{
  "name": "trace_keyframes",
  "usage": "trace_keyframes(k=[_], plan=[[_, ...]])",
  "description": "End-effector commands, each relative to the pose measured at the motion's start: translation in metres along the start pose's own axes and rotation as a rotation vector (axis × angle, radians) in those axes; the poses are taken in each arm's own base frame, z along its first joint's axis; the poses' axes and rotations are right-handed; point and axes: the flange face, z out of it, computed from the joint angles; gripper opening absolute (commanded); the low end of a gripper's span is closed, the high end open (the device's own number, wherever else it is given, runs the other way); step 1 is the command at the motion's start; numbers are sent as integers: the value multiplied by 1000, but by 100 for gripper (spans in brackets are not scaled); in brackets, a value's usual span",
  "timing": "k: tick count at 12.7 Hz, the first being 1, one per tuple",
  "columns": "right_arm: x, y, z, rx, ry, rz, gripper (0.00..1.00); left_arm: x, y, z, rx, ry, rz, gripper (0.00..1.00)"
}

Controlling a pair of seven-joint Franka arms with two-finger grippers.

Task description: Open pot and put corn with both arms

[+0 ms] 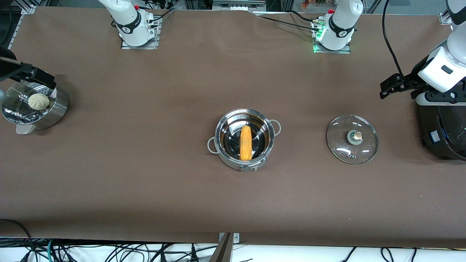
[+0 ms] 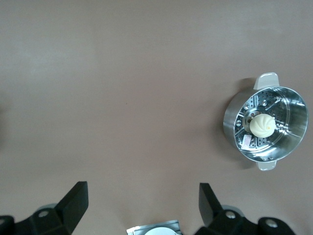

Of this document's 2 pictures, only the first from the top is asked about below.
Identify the steel steamer pot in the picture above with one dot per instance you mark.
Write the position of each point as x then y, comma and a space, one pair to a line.
54, 112

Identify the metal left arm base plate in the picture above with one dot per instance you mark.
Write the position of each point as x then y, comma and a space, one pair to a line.
331, 51

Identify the aluminium corner profile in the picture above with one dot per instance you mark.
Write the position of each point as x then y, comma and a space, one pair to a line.
446, 16

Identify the glass pot lid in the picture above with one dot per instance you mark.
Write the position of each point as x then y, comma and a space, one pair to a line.
342, 145

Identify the yellow corn cob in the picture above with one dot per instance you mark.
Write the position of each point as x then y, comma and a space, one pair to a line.
245, 143

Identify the aluminium table edge profile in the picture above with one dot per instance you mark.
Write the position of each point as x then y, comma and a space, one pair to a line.
29, 8

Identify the small metal bracket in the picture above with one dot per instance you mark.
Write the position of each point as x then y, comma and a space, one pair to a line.
236, 238

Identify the dark wedge post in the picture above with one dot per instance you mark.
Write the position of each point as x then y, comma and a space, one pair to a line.
224, 251

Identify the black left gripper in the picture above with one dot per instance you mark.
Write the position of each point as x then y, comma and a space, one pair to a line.
412, 77

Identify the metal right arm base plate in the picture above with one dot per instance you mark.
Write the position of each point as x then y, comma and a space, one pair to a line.
140, 47

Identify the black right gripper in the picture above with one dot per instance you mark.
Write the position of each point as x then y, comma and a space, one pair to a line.
11, 70

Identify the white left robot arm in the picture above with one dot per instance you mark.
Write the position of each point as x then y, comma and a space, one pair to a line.
340, 29

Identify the aluminium frame bar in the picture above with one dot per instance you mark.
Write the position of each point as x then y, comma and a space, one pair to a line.
238, 5

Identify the white steamed bun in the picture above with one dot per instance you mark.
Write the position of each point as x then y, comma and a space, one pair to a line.
39, 102

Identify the black rice cooker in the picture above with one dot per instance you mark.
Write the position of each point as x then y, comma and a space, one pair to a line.
444, 131

